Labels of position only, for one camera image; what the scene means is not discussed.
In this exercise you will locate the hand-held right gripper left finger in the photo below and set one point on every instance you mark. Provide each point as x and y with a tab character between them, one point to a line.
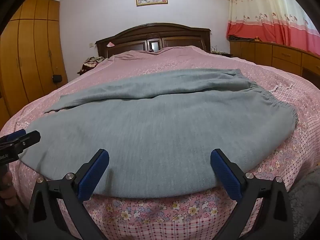
93	175

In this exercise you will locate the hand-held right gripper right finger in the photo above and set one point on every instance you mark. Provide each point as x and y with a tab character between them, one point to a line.
225	175

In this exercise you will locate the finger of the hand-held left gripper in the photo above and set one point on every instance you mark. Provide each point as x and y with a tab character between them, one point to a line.
16	135
30	140

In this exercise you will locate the grey pants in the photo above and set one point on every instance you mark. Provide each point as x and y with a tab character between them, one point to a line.
150	130

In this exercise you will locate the person's left hand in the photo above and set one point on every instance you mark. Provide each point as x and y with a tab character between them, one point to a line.
7	195

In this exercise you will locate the small black device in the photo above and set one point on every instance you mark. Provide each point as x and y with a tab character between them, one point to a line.
57	78

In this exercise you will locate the yellow wooden wardrobe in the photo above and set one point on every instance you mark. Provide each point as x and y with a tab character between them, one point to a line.
32	55

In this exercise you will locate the grey fleece clothing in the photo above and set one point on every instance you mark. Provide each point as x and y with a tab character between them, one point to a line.
305	195

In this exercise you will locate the pile of clothes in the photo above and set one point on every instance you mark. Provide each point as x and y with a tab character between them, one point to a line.
91	63

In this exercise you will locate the dark wooden nightstand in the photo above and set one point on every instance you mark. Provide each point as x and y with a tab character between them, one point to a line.
222	54

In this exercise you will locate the small pink item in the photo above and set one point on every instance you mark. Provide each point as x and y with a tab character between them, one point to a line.
110	44

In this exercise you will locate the pink floral bedspread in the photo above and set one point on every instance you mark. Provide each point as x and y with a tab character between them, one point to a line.
175	60

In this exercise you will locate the low yellow wooden cabinet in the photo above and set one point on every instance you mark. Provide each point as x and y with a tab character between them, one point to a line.
285	55

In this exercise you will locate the dark cloth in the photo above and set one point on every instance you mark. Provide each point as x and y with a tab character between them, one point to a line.
241	38

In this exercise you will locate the dark wooden headboard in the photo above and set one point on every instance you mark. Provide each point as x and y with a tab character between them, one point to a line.
150	32

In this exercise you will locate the cream and red floral curtain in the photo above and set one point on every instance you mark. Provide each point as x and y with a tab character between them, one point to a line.
270	10

